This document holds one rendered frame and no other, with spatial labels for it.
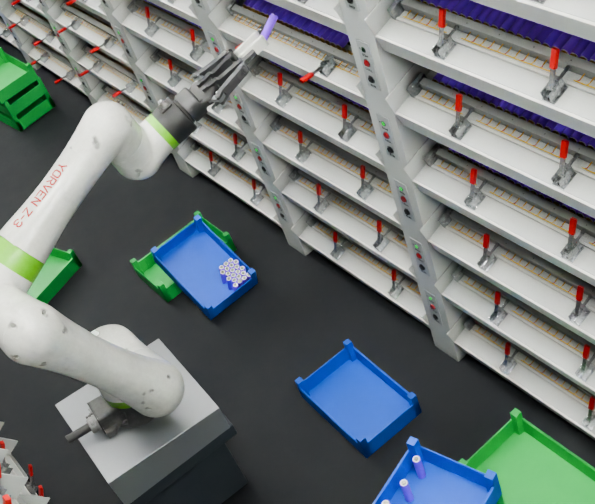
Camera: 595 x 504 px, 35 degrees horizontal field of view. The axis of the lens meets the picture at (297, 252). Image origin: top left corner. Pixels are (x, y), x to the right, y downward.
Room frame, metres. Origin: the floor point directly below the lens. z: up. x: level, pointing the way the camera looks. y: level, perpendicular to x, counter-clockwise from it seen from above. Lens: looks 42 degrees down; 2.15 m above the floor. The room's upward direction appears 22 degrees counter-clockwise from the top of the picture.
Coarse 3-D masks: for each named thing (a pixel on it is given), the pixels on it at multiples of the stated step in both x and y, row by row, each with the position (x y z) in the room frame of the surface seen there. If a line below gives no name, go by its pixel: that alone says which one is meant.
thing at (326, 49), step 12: (240, 12) 2.28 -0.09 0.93; (252, 12) 2.25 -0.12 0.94; (264, 24) 2.18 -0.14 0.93; (276, 24) 2.14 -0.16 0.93; (288, 36) 2.09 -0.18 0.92; (300, 36) 2.05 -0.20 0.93; (312, 48) 2.01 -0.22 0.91; (324, 48) 1.96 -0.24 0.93; (336, 48) 1.94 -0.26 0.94; (348, 60) 1.88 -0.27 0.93
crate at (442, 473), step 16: (416, 448) 1.15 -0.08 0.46; (400, 464) 1.13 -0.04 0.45; (432, 464) 1.14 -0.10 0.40; (448, 464) 1.10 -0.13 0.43; (400, 480) 1.12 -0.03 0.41; (416, 480) 1.11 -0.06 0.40; (432, 480) 1.10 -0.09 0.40; (448, 480) 1.09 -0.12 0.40; (464, 480) 1.07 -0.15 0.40; (480, 480) 1.05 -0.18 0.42; (496, 480) 1.01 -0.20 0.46; (384, 496) 1.09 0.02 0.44; (400, 496) 1.09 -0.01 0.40; (416, 496) 1.08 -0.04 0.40; (432, 496) 1.07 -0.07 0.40; (448, 496) 1.05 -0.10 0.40; (464, 496) 1.04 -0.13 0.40; (480, 496) 1.03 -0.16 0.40; (496, 496) 1.00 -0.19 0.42
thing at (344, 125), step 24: (264, 72) 2.31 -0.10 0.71; (288, 72) 2.23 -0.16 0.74; (264, 96) 2.23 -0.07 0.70; (288, 96) 2.16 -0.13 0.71; (312, 96) 2.12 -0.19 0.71; (336, 96) 2.04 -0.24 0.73; (312, 120) 2.04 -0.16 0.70; (336, 120) 1.99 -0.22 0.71; (360, 120) 1.94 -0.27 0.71; (336, 144) 1.96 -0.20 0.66; (360, 144) 1.87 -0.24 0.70; (384, 168) 1.78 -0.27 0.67
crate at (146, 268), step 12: (216, 228) 2.56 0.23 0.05; (168, 240) 2.59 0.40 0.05; (228, 240) 2.47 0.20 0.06; (132, 264) 2.52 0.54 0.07; (144, 264) 2.55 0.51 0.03; (156, 264) 2.55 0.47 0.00; (144, 276) 2.46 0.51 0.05; (156, 276) 2.49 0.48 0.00; (168, 276) 2.47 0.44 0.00; (156, 288) 2.39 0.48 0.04; (168, 288) 2.36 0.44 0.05; (168, 300) 2.36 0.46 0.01
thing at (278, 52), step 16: (224, 0) 2.33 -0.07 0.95; (240, 0) 2.33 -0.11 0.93; (208, 16) 2.31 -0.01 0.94; (224, 16) 2.33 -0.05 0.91; (224, 32) 2.29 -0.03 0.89; (240, 32) 2.24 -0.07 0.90; (272, 48) 2.11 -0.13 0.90; (288, 48) 2.07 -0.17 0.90; (304, 48) 2.04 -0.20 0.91; (288, 64) 2.04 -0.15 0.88; (304, 64) 1.99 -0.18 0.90; (320, 80) 1.93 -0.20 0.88; (336, 80) 1.87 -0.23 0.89; (352, 80) 1.84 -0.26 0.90; (352, 96) 1.82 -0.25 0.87
